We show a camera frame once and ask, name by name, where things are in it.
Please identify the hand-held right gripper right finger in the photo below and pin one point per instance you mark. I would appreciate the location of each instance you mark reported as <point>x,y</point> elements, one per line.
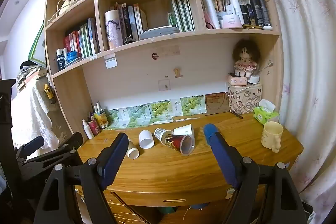
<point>223,158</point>

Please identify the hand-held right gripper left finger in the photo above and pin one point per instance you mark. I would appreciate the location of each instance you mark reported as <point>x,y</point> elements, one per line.
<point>113,163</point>

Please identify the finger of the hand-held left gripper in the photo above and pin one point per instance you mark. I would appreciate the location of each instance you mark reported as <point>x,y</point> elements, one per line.
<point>32,144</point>
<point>71,144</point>

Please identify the red patterned cup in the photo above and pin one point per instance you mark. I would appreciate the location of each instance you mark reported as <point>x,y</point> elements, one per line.
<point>178,144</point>

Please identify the white paper cup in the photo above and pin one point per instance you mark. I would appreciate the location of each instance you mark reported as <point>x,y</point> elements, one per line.
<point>133,152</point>
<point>184,130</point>
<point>146,140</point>

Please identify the checkered paper cup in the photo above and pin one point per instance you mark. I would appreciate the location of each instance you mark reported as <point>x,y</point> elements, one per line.
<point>160,133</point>

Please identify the white plastic bottle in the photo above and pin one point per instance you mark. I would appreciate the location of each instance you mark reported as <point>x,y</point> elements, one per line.
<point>88,130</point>

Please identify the white lace cloth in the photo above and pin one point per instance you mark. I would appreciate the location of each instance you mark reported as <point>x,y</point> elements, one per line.
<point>31,113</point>

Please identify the red pen holder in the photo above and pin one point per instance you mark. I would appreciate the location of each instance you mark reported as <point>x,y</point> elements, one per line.
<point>94,126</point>

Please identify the stack of old books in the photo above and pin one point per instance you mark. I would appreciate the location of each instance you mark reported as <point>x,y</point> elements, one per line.
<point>29,75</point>

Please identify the yellow bottle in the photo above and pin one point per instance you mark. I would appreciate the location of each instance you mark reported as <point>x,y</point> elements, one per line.
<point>103,119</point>

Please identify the grape picture card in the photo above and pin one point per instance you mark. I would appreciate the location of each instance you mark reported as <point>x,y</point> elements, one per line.
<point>139,115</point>
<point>160,109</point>
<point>117,119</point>
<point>191,104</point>

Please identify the black pen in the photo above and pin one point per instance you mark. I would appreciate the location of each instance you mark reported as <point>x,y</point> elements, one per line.
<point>236,114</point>

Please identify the wooden bookshelf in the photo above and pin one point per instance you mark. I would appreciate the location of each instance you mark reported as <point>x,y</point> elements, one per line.
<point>73,98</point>

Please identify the yellow black tool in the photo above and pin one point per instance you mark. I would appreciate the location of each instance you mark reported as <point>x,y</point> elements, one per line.
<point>49,91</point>

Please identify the wooden desk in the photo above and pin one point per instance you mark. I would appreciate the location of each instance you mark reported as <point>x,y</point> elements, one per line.
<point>162,169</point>

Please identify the white thin stick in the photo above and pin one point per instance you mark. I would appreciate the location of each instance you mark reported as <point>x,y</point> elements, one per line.
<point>187,118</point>

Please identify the cream mug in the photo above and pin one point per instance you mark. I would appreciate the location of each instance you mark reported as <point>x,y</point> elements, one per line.
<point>271,136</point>

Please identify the brown picture card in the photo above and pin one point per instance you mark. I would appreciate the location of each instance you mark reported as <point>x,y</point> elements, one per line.
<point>216,103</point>

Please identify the green tissue pack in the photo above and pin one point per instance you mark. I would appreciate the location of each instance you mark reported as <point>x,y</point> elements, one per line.
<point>265,115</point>

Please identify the patterned storage box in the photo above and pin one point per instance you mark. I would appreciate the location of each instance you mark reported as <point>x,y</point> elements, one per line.
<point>244,100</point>

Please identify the green framed picture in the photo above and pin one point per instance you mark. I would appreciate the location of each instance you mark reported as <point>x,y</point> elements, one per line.
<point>38,45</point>

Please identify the pink small device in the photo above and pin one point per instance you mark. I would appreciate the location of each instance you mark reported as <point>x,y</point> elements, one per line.
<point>237,80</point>

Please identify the blue jar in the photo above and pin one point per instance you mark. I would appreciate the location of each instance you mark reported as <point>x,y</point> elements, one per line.
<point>73,56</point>

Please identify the white round lamp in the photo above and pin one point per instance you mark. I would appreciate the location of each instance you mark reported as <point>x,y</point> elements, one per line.
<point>253,79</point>

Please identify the white shelf label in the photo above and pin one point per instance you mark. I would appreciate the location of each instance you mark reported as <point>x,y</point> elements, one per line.
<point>110,61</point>

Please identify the row of red green books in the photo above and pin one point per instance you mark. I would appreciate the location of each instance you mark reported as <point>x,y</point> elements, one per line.
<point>81,41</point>

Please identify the brown haired doll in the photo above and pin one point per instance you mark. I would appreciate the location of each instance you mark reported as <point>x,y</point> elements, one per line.
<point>245,56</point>

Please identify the floral white cylinder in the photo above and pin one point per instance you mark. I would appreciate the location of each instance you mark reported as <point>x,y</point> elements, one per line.
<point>113,28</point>

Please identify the row of dark books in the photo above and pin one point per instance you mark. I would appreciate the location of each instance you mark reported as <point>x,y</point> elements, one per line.
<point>130,20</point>

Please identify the white cosmetic box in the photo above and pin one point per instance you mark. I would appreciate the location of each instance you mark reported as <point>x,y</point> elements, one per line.
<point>232,21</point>

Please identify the grey flat device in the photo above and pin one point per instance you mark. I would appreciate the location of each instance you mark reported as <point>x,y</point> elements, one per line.
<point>158,33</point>

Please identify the white floral curtain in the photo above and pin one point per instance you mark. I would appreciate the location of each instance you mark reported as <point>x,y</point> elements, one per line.
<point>302,43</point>

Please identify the white paper roll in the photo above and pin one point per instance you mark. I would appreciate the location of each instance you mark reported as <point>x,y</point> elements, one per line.
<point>211,11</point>

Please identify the black tall bottle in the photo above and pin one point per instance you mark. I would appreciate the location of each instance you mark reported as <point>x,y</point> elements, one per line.
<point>264,11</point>
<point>254,11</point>

